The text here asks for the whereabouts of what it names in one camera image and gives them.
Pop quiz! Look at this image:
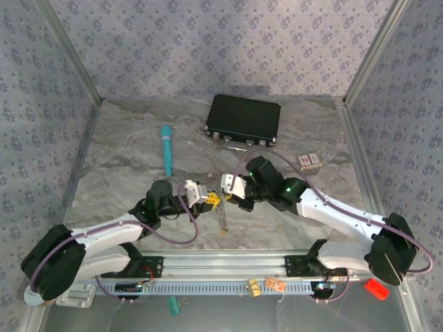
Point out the playing card box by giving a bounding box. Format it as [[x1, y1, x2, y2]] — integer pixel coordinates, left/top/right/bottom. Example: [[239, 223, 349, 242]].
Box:
[[296, 151, 321, 172]]

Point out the teal cylindrical marker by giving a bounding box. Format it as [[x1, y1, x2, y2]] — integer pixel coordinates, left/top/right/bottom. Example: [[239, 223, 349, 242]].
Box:
[[159, 124, 174, 178]]

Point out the yellow binder clip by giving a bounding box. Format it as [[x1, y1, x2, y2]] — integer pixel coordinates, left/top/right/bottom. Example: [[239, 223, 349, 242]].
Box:
[[244, 278, 261, 298]]

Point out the orange tag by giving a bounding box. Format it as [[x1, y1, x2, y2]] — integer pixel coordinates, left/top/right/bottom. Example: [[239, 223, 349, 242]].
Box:
[[264, 276, 287, 292]]

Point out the green binder clip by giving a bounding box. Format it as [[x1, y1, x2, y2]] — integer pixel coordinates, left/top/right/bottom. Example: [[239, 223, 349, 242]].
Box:
[[167, 295, 190, 317]]

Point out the red plastic block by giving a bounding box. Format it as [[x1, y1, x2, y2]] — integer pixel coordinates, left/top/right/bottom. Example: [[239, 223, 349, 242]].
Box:
[[363, 277, 390, 301]]

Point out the tape roll with grey cap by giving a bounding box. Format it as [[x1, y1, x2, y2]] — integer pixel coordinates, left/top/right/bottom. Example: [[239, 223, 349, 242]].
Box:
[[24, 288, 56, 308]]

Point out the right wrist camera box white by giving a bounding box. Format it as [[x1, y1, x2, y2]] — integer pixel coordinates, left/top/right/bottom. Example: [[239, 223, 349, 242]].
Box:
[[220, 174, 246, 201]]

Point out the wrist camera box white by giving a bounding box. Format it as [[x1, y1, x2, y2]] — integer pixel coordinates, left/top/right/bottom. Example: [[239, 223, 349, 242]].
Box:
[[183, 179, 210, 205], [220, 174, 246, 201]]

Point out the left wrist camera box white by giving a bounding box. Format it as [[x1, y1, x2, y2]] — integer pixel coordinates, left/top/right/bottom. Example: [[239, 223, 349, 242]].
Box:
[[183, 179, 210, 205]]

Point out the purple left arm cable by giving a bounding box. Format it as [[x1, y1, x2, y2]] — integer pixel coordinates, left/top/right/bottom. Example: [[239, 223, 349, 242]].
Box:
[[29, 182, 200, 302]]

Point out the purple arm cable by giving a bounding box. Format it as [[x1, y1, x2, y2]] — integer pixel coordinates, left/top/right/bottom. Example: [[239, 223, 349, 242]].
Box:
[[233, 148, 435, 304], [29, 182, 200, 302]]

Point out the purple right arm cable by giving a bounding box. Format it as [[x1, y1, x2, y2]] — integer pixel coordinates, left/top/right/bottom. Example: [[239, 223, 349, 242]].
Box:
[[233, 148, 435, 304]]

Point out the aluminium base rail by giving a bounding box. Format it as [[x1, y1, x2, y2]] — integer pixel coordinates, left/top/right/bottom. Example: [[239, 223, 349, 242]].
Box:
[[79, 251, 415, 281]]

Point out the black briefcase with metal handle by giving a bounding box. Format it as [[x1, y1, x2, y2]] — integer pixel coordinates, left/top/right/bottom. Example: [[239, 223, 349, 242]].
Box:
[[204, 93, 282, 152]]

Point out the slotted grey cable duct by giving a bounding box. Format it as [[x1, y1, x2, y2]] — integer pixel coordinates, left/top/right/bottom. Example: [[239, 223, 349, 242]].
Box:
[[93, 279, 314, 297]]

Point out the aluminium side rail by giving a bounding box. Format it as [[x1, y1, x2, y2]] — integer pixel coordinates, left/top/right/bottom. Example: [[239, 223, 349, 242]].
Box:
[[335, 98, 395, 250]]

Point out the silver metal bracket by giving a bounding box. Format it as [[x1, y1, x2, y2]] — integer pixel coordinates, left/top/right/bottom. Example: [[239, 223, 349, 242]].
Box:
[[55, 285, 96, 308]]

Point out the aluminium frame post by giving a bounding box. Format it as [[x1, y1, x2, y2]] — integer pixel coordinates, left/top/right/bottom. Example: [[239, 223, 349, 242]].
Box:
[[341, 0, 413, 108], [34, 0, 105, 107]]

